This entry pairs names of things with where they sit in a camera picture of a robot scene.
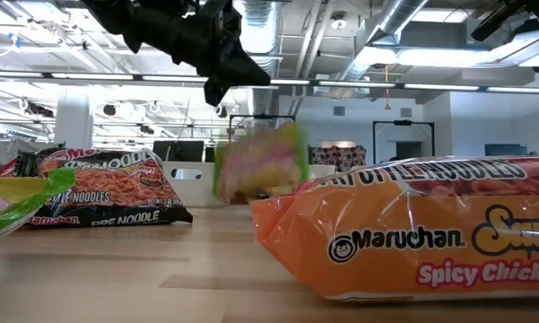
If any green lime chili noodle pack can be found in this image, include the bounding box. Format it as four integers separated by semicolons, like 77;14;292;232
0;166;77;252
213;123;309;205

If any grey fabric cover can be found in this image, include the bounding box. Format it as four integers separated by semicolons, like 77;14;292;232
0;138;55;170

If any white plastic bin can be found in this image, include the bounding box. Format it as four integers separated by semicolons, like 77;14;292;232
308;163;337;180
161;161;225;208

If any dark wall screen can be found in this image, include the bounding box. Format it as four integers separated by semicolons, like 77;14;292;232
483;143;529;157

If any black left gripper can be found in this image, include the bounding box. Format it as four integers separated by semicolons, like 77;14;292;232
125;0;273;108

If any white column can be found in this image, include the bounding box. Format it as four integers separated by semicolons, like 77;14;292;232
54;84;94;149

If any round ceiling fixture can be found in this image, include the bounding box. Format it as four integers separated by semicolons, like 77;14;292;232
329;12;349;31

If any long horizontal light bar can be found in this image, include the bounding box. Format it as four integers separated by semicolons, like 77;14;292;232
0;69;539;96

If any black fire noodle pack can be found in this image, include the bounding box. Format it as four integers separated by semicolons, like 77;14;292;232
15;146;194;229

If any black frame stand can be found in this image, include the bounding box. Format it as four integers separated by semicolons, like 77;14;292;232
372;119;436;165

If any black computer monitor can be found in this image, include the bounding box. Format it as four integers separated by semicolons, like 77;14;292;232
152;140;205;162

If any dotted patterned fabric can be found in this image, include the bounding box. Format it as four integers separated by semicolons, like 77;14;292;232
311;144;368;174

